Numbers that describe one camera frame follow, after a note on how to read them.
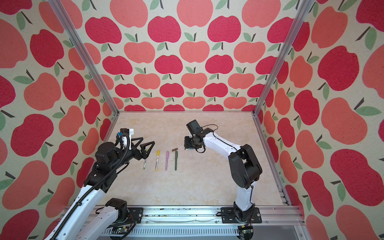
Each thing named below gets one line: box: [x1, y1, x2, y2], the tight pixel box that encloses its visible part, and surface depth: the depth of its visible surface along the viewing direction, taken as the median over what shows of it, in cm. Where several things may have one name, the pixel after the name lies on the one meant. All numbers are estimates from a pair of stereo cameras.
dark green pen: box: [174, 150, 178, 171], surface depth 97 cm
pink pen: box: [165, 150, 170, 171], surface depth 97 cm
